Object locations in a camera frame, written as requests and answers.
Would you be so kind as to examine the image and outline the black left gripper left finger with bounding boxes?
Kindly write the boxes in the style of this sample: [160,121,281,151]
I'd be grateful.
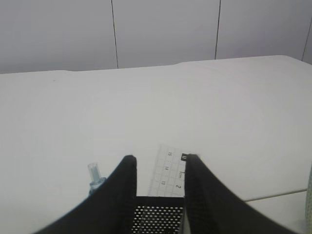
[38,155,137,234]

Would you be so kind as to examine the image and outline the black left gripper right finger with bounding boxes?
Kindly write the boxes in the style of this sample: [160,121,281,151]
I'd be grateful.
[181,154,295,234]

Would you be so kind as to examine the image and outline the blue grip white pen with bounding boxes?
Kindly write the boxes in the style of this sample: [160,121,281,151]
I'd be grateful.
[88,163,106,195]

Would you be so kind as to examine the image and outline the clear plastic ruler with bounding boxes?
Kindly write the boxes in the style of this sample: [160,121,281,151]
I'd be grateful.
[148,145,190,197]

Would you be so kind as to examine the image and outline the black mesh pen holder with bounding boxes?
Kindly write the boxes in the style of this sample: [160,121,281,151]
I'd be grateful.
[131,196,185,234]

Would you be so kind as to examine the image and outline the pale green woven basket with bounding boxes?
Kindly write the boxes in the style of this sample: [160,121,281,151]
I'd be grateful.
[305,168,312,234]

